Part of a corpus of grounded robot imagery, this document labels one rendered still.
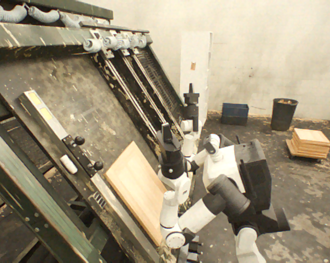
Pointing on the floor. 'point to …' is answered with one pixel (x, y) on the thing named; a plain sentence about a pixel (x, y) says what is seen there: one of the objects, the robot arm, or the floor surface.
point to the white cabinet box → (196, 67)
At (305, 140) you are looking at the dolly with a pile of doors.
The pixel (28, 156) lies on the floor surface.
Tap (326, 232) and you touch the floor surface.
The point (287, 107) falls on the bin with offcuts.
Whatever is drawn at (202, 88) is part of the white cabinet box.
